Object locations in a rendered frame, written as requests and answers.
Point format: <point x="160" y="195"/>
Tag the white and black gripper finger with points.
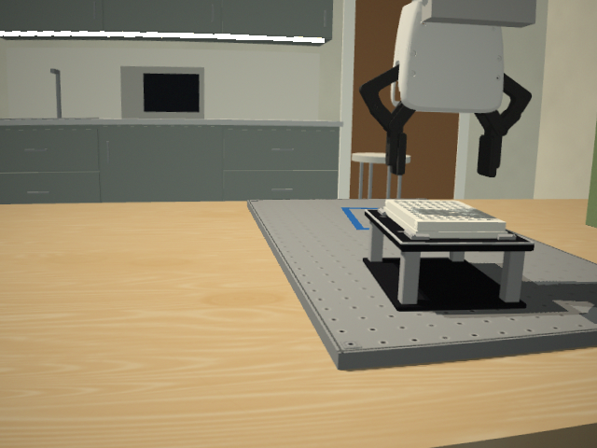
<point x="496" y="126"/>
<point x="396" y="140"/>

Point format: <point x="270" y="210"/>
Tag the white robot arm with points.
<point x="506" y="13"/>

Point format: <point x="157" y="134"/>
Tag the blue tape outline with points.
<point x="353" y="219"/>

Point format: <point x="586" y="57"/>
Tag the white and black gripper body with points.
<point x="447" y="66"/>

